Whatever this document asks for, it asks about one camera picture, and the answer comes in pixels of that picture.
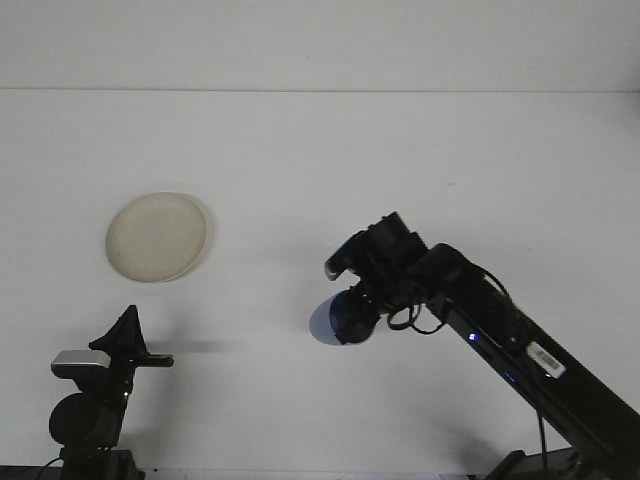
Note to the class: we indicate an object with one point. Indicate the pale blue cup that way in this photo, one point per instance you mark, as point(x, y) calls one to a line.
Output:
point(322, 320)

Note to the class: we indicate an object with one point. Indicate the pale round plate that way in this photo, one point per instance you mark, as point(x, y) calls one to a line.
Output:
point(155, 237)

